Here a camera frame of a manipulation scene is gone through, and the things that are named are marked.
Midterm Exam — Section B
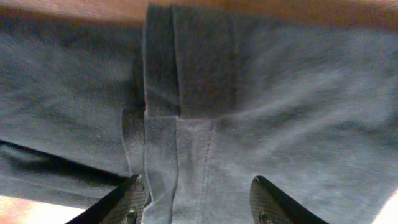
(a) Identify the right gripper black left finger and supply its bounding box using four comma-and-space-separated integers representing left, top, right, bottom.
66, 174, 147, 224

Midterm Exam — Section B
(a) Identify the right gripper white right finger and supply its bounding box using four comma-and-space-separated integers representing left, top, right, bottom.
249, 175, 328, 224

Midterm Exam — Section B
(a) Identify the dark green t-shirt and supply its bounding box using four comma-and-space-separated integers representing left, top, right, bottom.
1, 6, 397, 223

